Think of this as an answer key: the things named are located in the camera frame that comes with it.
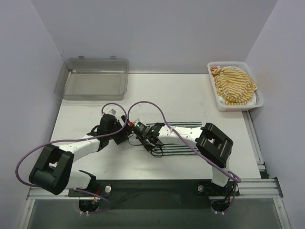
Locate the green white striped towel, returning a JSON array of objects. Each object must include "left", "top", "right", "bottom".
[{"left": 148, "top": 121, "right": 203, "bottom": 158}]

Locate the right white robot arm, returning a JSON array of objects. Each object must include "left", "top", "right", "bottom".
[{"left": 133, "top": 121, "right": 233, "bottom": 187}]

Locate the white plastic basket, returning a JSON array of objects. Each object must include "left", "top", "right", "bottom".
[{"left": 207, "top": 61, "right": 264, "bottom": 112}]

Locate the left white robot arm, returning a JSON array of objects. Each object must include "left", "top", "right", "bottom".
[{"left": 29, "top": 114, "right": 132, "bottom": 195}]

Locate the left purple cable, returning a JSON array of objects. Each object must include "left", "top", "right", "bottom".
[{"left": 15, "top": 102, "right": 131, "bottom": 213}]

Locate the purple cable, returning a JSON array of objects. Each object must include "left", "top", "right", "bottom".
[
  {"left": 127, "top": 101, "right": 243, "bottom": 212},
  {"left": 15, "top": 102, "right": 131, "bottom": 213}
]

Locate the clear grey plastic container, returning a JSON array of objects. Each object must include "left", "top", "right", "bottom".
[{"left": 54, "top": 56, "right": 129, "bottom": 101}]

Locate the aluminium frame rail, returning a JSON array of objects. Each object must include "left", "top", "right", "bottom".
[{"left": 26, "top": 112, "right": 284, "bottom": 200}]

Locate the yellow white striped towel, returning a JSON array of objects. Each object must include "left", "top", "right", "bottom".
[{"left": 210, "top": 66, "right": 257, "bottom": 106}]

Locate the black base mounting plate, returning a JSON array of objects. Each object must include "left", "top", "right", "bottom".
[{"left": 68, "top": 178, "right": 240, "bottom": 198}]

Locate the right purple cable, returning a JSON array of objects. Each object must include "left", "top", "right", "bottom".
[{"left": 127, "top": 101, "right": 243, "bottom": 212}]

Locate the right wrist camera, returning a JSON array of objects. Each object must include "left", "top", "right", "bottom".
[{"left": 133, "top": 121, "right": 147, "bottom": 135}]

